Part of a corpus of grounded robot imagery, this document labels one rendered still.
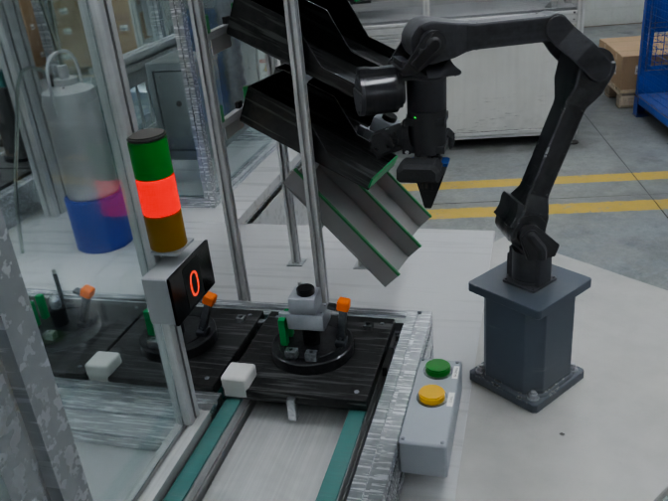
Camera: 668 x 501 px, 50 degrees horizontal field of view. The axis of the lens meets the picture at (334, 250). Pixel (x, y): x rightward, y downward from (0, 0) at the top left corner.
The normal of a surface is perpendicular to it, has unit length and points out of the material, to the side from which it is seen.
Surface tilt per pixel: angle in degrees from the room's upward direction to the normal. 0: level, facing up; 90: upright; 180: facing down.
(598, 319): 0
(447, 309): 0
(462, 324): 0
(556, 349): 90
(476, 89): 90
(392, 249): 45
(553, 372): 90
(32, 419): 90
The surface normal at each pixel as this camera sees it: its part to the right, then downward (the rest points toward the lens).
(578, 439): -0.09, -0.90
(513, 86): -0.09, 0.44
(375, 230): 0.58, -0.55
